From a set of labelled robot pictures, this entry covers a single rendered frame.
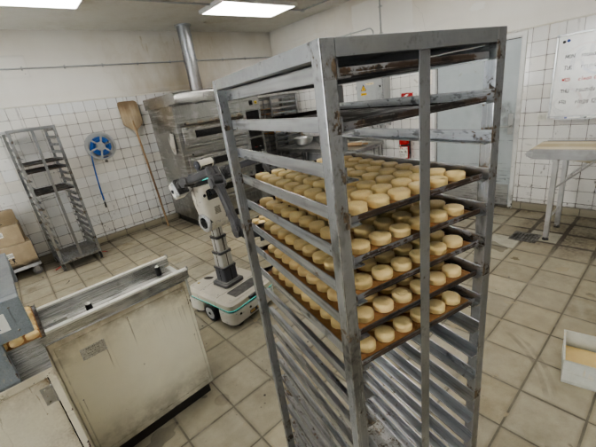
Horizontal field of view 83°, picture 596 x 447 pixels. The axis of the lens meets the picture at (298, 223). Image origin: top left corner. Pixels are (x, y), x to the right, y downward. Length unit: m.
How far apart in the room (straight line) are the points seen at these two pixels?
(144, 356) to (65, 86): 4.54
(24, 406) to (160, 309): 0.67
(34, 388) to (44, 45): 4.89
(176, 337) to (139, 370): 0.25
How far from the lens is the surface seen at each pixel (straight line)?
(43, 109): 5.94
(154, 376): 2.26
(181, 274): 2.07
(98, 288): 2.26
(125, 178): 6.11
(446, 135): 1.00
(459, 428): 1.49
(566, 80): 4.87
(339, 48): 0.62
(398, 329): 0.96
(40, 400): 1.90
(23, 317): 1.71
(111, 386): 2.19
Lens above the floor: 1.74
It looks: 20 degrees down
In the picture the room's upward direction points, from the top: 8 degrees counter-clockwise
